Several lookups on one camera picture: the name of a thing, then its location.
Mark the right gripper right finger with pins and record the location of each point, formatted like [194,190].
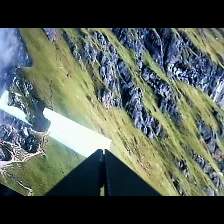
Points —
[125,180]

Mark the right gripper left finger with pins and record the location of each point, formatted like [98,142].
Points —
[85,178]

